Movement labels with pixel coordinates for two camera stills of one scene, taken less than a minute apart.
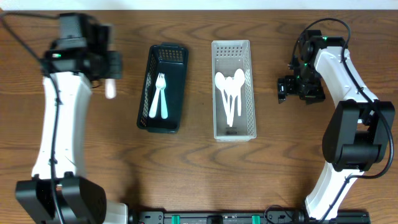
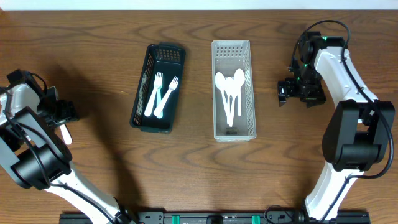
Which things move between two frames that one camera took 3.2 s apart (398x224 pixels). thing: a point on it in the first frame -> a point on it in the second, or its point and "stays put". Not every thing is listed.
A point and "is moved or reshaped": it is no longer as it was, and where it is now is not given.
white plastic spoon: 239,80 stays put
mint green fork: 162,88 -> 158,99
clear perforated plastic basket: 227,56 stays put
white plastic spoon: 219,81 stays put
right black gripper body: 308,87 stays put
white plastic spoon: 229,85 stays put
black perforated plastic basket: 173,60 is moved or reshaped
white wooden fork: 110,88 -> 157,83
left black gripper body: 114,64 -> 66,112
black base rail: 243,217 stays put
